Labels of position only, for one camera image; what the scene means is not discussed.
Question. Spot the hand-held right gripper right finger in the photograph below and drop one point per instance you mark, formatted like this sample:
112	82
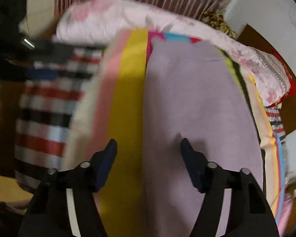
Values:
193	167

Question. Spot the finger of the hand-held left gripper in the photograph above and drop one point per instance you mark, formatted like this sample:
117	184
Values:
51	48
43	74

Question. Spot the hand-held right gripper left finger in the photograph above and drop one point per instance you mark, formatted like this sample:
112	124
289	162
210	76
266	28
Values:
106	165

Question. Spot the purple pants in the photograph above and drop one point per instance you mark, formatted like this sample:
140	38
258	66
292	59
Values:
192	98

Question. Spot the red black checkered sheet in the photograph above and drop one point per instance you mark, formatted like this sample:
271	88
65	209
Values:
46	118

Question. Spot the floral pink white pillow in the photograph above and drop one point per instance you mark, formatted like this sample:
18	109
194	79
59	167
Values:
101	17

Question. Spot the colourful striped blanket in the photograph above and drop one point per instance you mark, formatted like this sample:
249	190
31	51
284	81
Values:
128	91

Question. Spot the small dark wooden headboard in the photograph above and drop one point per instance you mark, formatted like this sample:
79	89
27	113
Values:
293	113

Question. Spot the red embroidered pillow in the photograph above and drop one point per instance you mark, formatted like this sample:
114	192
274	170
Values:
293	88

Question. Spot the grey patterned pillow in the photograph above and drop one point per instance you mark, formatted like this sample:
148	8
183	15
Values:
273	65

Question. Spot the leopard print blanket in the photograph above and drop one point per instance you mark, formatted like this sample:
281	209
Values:
217	21

